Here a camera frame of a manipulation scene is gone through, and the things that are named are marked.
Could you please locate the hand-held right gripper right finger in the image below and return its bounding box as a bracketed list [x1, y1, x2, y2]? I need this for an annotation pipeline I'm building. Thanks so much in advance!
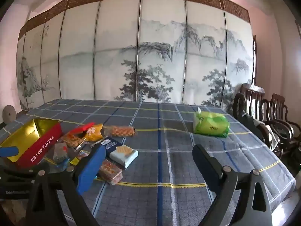
[192, 144, 273, 226]

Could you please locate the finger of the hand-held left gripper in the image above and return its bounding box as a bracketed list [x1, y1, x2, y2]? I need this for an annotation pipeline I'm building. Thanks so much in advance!
[0, 146, 20, 158]

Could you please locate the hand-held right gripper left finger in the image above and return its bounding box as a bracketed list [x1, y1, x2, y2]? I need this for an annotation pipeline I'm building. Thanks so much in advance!
[25, 144, 107, 226]

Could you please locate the small colourful candy packet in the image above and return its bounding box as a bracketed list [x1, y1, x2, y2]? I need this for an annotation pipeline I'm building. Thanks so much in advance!
[71, 149, 91, 165]

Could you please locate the clear packet of red snacks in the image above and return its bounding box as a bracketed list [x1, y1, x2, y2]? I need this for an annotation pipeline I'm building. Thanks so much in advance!
[97, 159, 123, 186]

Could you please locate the teal candy wrapper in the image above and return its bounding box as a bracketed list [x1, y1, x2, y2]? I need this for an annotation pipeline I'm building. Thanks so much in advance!
[50, 162, 71, 173]

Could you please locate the red and gold tin box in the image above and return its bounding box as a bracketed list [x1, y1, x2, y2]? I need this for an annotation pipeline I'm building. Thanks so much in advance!
[0, 118, 63, 169]

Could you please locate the small clear candy bag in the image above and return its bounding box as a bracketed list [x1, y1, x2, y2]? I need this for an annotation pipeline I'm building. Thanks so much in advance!
[53, 143, 70, 165]

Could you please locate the blue cracker packet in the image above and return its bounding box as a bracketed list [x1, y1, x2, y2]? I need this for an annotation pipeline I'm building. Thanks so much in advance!
[101, 137, 139, 170]

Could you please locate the orange snack packet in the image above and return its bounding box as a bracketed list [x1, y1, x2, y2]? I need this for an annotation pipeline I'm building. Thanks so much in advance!
[83, 124, 104, 142]

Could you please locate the small red snack pack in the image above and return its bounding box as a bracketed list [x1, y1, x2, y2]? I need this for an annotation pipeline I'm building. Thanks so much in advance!
[62, 122, 96, 137]

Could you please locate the clear packet of braided cookies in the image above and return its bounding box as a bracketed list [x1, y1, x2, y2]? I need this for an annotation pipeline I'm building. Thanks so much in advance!
[103, 125, 137, 137]

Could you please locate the round stone disc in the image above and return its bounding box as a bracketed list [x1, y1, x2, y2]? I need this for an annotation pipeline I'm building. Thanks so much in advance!
[2, 105, 16, 124]

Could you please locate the green tissue pack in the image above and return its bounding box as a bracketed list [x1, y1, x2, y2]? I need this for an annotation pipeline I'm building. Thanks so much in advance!
[193, 108, 230, 138]

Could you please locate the blue plaid tablecloth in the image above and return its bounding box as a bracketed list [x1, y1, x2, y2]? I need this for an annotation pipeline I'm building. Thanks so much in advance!
[0, 99, 297, 226]

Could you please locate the dark cloth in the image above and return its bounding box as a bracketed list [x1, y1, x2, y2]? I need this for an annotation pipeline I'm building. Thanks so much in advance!
[236, 113, 261, 134]

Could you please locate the dark wooden chair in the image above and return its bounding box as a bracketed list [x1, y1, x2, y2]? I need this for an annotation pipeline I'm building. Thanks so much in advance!
[261, 94, 301, 160]
[233, 83, 273, 146]

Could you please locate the painted folding screen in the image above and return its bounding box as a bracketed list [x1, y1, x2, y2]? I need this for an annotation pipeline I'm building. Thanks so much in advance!
[16, 0, 257, 111]

